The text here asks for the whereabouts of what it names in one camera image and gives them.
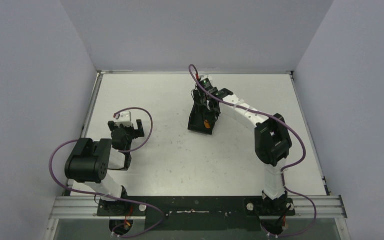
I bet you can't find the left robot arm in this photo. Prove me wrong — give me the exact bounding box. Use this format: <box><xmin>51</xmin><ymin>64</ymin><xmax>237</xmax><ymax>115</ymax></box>
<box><xmin>64</xmin><ymin>119</ymin><xmax>144</xmax><ymax>216</ymax></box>

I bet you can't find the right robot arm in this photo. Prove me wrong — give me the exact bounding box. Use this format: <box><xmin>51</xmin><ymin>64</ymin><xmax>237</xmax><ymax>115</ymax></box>
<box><xmin>187</xmin><ymin>75</ymin><xmax>295</xmax><ymax>216</ymax></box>

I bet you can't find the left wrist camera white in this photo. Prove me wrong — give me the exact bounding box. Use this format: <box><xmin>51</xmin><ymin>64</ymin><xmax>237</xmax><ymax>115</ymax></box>
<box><xmin>114</xmin><ymin>111</ymin><xmax>133</xmax><ymax>127</ymax></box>

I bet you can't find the aluminium rail frame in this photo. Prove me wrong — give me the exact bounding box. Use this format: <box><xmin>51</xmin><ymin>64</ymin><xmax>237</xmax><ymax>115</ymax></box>
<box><xmin>50</xmin><ymin>73</ymin><xmax>350</xmax><ymax>240</ymax></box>

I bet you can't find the orange handle screwdriver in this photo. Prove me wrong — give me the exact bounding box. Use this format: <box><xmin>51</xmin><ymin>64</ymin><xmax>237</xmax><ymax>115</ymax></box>
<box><xmin>204</xmin><ymin>119</ymin><xmax>211</xmax><ymax>129</ymax></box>

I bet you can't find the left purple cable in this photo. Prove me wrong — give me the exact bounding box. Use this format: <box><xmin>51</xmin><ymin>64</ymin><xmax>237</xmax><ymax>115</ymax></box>
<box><xmin>48</xmin><ymin>106</ymin><xmax>165</xmax><ymax>239</ymax></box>

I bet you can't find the black plastic bin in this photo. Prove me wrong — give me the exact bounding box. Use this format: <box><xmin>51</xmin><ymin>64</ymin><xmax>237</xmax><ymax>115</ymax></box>
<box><xmin>187</xmin><ymin>108</ymin><xmax>219</xmax><ymax>135</ymax></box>

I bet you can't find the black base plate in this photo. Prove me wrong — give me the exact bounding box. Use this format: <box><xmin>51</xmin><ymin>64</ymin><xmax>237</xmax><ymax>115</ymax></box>
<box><xmin>96</xmin><ymin>196</ymin><xmax>295</xmax><ymax>233</ymax></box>

